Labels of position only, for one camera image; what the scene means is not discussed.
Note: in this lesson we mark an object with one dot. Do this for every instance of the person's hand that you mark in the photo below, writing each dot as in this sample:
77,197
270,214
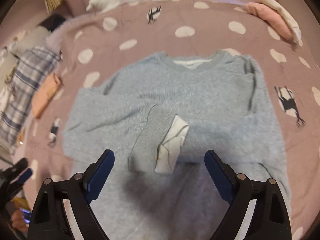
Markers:
18,221

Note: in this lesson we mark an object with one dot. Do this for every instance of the grey headboard cushion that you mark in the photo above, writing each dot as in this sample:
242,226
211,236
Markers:
35,37

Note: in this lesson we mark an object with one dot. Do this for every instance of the folded white garment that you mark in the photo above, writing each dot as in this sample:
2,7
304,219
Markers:
291,22

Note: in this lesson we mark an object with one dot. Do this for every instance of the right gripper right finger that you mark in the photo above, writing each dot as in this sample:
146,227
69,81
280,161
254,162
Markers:
270,219

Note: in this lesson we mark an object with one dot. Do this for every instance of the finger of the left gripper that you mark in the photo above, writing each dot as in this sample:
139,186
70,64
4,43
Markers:
16,169
20,181

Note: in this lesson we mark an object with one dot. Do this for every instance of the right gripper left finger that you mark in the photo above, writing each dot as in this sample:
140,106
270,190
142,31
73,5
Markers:
49,218

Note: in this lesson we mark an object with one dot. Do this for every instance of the pink polka dot duvet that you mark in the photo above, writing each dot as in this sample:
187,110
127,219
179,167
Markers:
96,46

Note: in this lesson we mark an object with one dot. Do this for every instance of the grey New York sweatshirt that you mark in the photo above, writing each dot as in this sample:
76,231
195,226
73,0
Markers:
160,116

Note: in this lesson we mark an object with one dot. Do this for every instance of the folded pink garment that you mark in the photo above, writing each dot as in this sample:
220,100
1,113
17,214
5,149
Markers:
277,28

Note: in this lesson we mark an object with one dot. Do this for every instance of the lilac pillow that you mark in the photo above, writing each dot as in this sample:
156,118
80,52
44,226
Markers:
54,40

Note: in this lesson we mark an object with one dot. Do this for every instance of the folded orange printed clothes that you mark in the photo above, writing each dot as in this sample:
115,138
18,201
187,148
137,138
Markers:
46,92

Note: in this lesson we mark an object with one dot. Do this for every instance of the plaid blue grey pillow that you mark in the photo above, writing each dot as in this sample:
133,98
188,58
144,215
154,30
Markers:
33,67

